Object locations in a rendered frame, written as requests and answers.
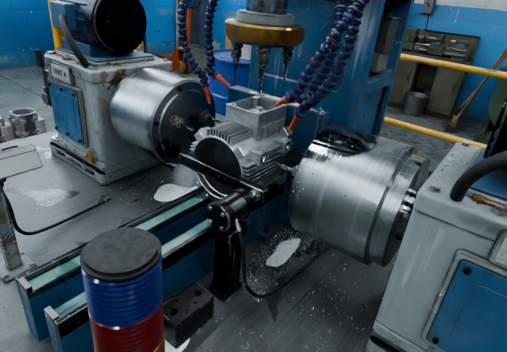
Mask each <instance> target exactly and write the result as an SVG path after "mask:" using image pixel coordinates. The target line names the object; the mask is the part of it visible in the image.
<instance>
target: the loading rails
mask: <svg viewBox="0 0 507 352"><path fill-rule="evenodd" d="M273 184H274V186H273V187H272V188H270V189H269V193H268V200H267V201H266V202H264V203H263V204H262V203H260V202H258V201H254V203H255V210H254V212H253V213H252V214H251V215H250V216H248V217H247V218H246V219H241V220H242V221H244V222H246V223H247V224H248V229H247V234H246V235H245V236H243V241H244V246H246V245H247V244H249V243H250V242H251V241H252V240H254V239H255V238H257V239H259V240H261V241H262V242H264V243H267V242H268V241H269V240H271V238H273V237H274V235H275V231H273V230H272V229H270V227H271V226H273V225H274V224H275V223H276V222H278V221H279V215H280V209H281V199H282V194H283V189H284V183H283V184H281V185H277V184H276V185H275V183H273ZM201 193H202V194H203V195H202V197H201ZM197 194H198V195H197ZM205 196H206V194H205V193H204V187H203V186H201V187H199V188H197V189H195V190H193V191H191V192H189V193H187V194H185V195H183V196H181V197H179V198H177V199H175V200H173V201H171V202H168V203H166V204H164V205H162V206H160V207H158V208H156V209H154V210H152V211H150V212H148V213H146V214H144V215H142V216H140V217H138V218H136V219H134V220H132V221H129V222H127V223H125V224H123V225H121V226H119V227H117V228H126V227H131V228H141V229H143V230H146V231H149V232H151V233H152V234H154V235H155V236H156V237H157V238H158V239H159V241H160V242H161V257H162V278H163V279H162V281H163V302H164V303H165V302H166V301H168V300H169V299H171V298H173V297H174V296H175V295H176V294H177V293H178V292H180V291H181V290H183V289H184V288H186V287H187V286H188V285H189V284H190V283H192V282H196V283H197V282H198V281H199V280H200V279H202V278H203V277H204V276H206V275H207V274H209V273H210V272H211V271H212V270H213V269H214V250H215V237H212V236H211V226H212V225H211V224H209V223H208V218H207V206H208V205H209V204H210V203H212V202H214V201H213V198H211V199H210V196H209V197H208V196H206V197H205ZM195 198H196V199H198V200H196V199H195ZM202 198H203V200H201V199H202ZM206 198H207V199H206ZM89 242H90V241H88V242H87V243H89ZM87 243H84V244H82V245H81V246H78V247H76V248H75V249H72V250H70V251H68V252H67V253H64V254H62V255H61V256H58V257H56V258H54V259H52V260H50V261H48V262H45V263H44V264H42V265H39V266H38V267H36V268H33V269H32V270H30V271H27V272H26V273H24V274H21V275H20V276H18V277H15V280H16V283H17V288H18V291H19V294H20V298H21V301H22V305H23V309H24V313H25V315H26V321H27V323H28V327H29V330H30V331H31V332H32V334H33V335H34V336H35V337H36V338H37V339H38V341H42V340H43V339H45V338H47V337H48V336H50V337H51V342H52V346H53V349H54V352H95V351H94V343H93V338H92V332H91V324H90V318H89V313H88V305H87V300H86V295H85V286H84V281H83V276H82V272H81V263H80V255H81V251H82V250H83V249H84V247H85V246H86V244H87Z"/></svg>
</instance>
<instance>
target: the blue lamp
mask: <svg viewBox="0 0 507 352"><path fill-rule="evenodd" d="M81 272H82V276H83V281H84V290H85V295H86V300H87V305H88V312H89V314H90V315H91V316H92V318H93V319H94V320H96V321H97V322H98V323H101V324H103V325H106V326H116V327H120V326H129V325H132V324H135V323H138V322H140V321H142V320H144V319H146V318H147V317H149V316H150V315H151V314H152V313H153V312H154V311H155V310H156V309H157V308H158V306H159V305H160V303H161V300H162V297H163V281H162V279H163V278H162V257H160V259H159V260H158V262H157V263H156V264H155V265H154V266H153V267H152V268H151V269H150V270H148V271H147V272H146V273H144V274H142V276H140V277H138V278H135V279H133V280H128V281H125V282H118V283H108V282H106V281H103V280H98V279H94V278H92V277H90V276H89V275H87V274H86V273H85V272H84V271H83V269H82V268H81Z"/></svg>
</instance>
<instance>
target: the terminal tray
mask: <svg viewBox="0 0 507 352"><path fill-rule="evenodd" d="M276 103H277V102H276V101H273V100H270V99H266V98H263V97H260V96H252V97H249V98H246V99H241V100H238V101H235V102H232V103H227V104H226V123H227V122H235V123H237V122H238V123H239V124H240V123H241V125H242V124H244V126H247V128H250V131H251V130H252V131H253V138H254V139H255V140H256V141H258V142H260V140H262V141H263V139H266V137H268V138H269V136H271V137H272V134H273V135H274V136H275V134H278V133H281V129H282V128H283V127H284V122H285V119H286V113H287V105H286V104H282V105H280V106H276V105H275V104H276Z"/></svg>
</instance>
